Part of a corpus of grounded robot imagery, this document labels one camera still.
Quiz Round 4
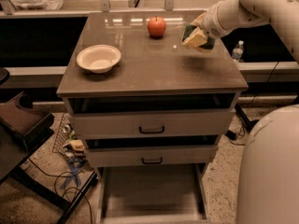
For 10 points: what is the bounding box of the grey drawer cabinet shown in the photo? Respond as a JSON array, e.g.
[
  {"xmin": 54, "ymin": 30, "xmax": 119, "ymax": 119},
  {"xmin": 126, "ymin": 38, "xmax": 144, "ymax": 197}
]
[{"xmin": 56, "ymin": 10, "xmax": 249, "ymax": 224}]

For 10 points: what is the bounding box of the black floor cable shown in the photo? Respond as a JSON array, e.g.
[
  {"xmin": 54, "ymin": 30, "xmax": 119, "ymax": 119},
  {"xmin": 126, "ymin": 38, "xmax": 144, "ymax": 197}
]
[{"xmin": 27, "ymin": 157, "xmax": 93, "ymax": 224}]

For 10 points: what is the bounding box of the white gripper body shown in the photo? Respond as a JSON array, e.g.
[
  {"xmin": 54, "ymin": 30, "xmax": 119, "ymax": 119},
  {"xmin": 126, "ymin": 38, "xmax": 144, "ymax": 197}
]
[{"xmin": 200, "ymin": 2, "xmax": 232, "ymax": 38}]

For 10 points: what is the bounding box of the dark brown chair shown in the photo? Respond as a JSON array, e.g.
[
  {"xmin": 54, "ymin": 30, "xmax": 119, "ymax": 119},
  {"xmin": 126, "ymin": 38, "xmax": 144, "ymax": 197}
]
[{"xmin": 0, "ymin": 92, "xmax": 96, "ymax": 224}]

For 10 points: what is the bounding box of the black power adapter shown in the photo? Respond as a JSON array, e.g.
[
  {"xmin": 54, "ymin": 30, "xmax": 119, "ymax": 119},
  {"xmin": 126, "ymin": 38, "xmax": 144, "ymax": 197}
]
[{"xmin": 226, "ymin": 130, "xmax": 237, "ymax": 140}]

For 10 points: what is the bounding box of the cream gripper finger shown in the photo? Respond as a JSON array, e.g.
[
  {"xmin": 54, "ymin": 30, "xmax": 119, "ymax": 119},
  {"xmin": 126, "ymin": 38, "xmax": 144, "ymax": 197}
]
[
  {"xmin": 191, "ymin": 13, "xmax": 206, "ymax": 27},
  {"xmin": 182, "ymin": 27, "xmax": 208, "ymax": 49}
]

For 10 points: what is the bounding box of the dark green sponge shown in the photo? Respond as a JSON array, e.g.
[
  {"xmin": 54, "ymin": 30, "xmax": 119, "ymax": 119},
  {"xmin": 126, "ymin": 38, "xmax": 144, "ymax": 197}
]
[{"xmin": 185, "ymin": 24, "xmax": 215, "ymax": 52}]

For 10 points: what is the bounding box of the clear plastic water bottle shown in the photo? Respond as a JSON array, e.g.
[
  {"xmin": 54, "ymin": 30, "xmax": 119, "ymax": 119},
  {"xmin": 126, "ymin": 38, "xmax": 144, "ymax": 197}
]
[{"xmin": 232, "ymin": 40, "xmax": 244, "ymax": 62}]

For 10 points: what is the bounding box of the wire mesh basket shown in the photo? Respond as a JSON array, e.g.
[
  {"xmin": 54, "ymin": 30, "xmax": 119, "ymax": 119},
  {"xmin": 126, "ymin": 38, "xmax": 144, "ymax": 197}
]
[{"xmin": 52, "ymin": 114, "xmax": 85, "ymax": 162}]

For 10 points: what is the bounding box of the top grey drawer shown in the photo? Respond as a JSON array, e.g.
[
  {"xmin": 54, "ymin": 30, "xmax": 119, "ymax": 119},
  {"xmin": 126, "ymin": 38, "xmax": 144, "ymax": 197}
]
[{"xmin": 70, "ymin": 93, "xmax": 235, "ymax": 139}]

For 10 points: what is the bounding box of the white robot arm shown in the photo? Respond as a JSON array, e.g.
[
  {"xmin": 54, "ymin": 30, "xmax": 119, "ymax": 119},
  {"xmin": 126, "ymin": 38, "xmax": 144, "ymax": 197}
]
[{"xmin": 182, "ymin": 0, "xmax": 299, "ymax": 224}]

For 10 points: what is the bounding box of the black table leg frame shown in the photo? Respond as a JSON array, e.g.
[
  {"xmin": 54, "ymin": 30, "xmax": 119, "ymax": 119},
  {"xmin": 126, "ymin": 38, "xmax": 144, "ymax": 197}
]
[{"xmin": 235, "ymin": 104, "xmax": 258, "ymax": 133}]

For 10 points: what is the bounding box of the bottom open grey drawer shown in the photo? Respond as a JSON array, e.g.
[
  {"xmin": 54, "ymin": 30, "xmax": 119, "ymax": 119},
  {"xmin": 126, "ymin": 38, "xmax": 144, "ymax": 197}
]
[{"xmin": 95, "ymin": 164, "xmax": 211, "ymax": 224}]

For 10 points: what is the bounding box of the middle grey drawer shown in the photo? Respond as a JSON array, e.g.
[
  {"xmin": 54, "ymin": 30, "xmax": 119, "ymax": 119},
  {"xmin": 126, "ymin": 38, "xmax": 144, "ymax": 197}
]
[{"xmin": 86, "ymin": 135, "xmax": 219, "ymax": 167}]

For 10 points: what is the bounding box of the red apple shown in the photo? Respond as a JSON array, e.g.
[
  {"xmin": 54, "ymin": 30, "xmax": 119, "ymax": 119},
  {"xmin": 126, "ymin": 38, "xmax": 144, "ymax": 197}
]
[{"xmin": 147, "ymin": 16, "xmax": 166, "ymax": 37}]

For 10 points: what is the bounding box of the white paper bowl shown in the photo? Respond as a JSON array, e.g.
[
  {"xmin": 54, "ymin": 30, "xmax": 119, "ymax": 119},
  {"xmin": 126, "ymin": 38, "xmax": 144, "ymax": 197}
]
[{"xmin": 77, "ymin": 45, "xmax": 121, "ymax": 74}]

